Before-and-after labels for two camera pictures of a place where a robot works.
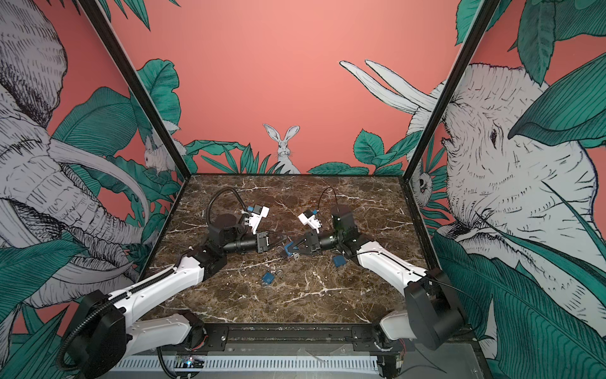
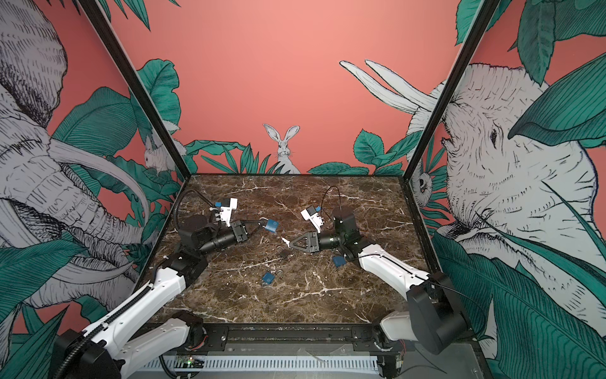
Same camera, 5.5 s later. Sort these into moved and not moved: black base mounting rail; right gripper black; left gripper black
Moved: left gripper black
Not moved: black base mounting rail; right gripper black
